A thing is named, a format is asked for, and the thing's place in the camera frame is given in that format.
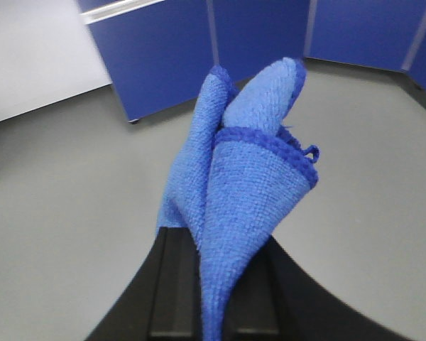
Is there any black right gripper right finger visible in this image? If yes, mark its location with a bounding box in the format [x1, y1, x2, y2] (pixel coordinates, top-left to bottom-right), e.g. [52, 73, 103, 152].
[224, 249, 280, 336]

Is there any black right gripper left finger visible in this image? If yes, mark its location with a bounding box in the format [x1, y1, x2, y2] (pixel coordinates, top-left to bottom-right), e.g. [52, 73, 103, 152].
[149, 228, 201, 337]

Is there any blue microfiber cloth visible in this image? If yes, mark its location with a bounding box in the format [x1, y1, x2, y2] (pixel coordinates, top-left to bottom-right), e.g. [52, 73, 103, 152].
[156, 58, 320, 340]

